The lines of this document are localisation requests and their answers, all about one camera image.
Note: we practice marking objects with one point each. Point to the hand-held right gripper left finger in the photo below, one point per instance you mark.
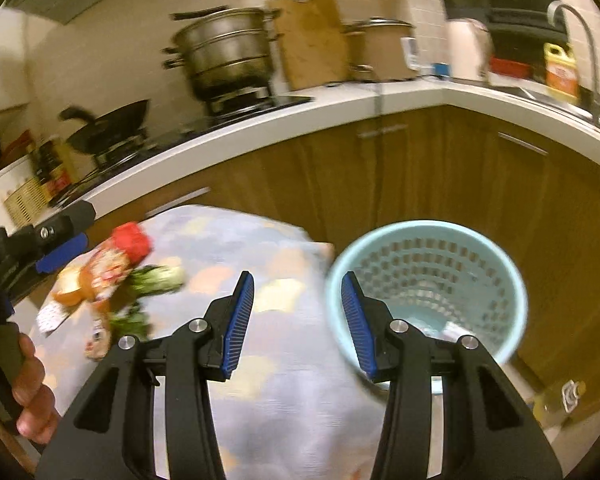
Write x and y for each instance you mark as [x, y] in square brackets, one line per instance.
[237, 327]

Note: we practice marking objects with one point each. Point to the light blue plastic waste basket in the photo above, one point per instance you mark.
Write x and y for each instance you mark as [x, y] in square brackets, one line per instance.
[430, 270]

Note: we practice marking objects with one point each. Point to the dark green vegetable leaf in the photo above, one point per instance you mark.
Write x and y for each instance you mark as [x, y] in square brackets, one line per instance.
[130, 322]

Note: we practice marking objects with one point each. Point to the person's left hand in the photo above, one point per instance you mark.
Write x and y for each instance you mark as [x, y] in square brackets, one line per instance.
[32, 385]

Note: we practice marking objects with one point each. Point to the white electric kettle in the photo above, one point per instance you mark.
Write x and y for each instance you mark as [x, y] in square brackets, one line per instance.
[467, 50]

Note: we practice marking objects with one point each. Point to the small printed wrapper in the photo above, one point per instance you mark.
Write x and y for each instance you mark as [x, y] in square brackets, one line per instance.
[97, 340]

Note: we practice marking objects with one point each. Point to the red orange snack packet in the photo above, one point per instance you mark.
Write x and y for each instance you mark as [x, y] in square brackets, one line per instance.
[107, 265]

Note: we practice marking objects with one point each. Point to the steel steamer pot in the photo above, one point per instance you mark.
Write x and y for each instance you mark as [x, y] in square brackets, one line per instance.
[225, 50]

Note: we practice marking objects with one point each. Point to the yellow detergent bottle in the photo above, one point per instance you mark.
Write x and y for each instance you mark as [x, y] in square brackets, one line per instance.
[561, 72]

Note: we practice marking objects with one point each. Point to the dark condiment bottles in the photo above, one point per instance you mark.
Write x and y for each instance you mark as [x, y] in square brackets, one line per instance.
[55, 167]

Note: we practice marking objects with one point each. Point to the black frying pan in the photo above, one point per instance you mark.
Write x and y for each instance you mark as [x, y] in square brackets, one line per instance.
[110, 127]

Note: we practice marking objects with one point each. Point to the steel sink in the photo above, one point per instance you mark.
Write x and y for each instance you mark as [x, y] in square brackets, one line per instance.
[530, 94]

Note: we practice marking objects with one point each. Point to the wooden kitchen cabinet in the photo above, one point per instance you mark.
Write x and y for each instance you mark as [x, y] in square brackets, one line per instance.
[430, 175]

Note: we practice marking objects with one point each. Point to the woven basket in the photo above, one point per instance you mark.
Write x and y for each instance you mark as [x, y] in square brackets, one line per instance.
[25, 202]

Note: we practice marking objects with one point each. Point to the small blue box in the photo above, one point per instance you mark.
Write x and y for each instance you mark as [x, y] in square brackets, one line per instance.
[441, 70]

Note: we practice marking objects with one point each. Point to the red container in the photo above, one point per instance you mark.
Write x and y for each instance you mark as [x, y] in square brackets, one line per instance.
[510, 67]

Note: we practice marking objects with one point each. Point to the beige rice cooker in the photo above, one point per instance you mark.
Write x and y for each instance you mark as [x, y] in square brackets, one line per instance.
[382, 50]

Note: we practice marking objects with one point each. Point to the pale patterned table cloth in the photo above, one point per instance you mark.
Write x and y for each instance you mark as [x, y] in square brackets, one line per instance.
[280, 360]

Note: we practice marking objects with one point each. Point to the steel kitchen faucet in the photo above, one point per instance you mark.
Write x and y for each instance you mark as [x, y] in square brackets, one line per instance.
[587, 45]

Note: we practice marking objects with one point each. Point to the white paper scrap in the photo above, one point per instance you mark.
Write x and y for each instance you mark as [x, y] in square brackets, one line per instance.
[49, 320]

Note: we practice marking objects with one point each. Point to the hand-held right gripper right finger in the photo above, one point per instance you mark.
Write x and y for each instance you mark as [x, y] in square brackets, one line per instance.
[357, 327]

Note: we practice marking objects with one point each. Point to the white wall socket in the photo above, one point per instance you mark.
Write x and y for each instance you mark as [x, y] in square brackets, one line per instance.
[410, 52]

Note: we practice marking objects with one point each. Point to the wooden cutting board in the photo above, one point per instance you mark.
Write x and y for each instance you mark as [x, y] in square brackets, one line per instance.
[310, 42]

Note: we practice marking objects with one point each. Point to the black gas stove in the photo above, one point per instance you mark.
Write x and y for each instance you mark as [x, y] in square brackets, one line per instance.
[260, 105]

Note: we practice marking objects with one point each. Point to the green bok choy piece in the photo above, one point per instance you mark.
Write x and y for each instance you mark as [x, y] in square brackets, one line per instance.
[157, 279]

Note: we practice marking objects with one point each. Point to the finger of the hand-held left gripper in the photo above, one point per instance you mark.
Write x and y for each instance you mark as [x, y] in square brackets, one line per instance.
[62, 252]

